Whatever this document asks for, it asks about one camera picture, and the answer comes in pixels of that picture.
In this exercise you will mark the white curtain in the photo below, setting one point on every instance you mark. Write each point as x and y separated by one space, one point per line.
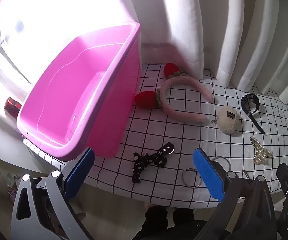
234 30

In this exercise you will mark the person's dark clothing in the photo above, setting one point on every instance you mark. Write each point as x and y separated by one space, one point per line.
169 222

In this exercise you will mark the red metal can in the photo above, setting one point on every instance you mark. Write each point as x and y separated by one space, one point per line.
12 106

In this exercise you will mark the pearl rhinestone hair clip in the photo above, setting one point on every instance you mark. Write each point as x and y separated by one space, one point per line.
260 152

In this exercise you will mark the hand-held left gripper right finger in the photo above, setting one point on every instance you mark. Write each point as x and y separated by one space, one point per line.
209 176

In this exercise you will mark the black lace hair clip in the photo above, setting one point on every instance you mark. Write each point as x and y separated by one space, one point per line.
139 166

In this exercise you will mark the silver metal bangle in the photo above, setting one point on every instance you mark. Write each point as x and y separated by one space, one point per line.
220 157
184 177

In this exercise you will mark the pink plastic bin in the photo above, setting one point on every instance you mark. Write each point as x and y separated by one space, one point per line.
79 90

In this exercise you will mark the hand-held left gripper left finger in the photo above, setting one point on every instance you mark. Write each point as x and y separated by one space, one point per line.
80 172

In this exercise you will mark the pink fuzzy strawberry headband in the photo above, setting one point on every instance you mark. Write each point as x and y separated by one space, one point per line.
181 80

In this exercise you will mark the black wrist watch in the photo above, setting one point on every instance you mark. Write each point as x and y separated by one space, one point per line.
249 101

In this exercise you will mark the white black checked tablecloth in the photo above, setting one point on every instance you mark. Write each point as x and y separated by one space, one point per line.
159 135

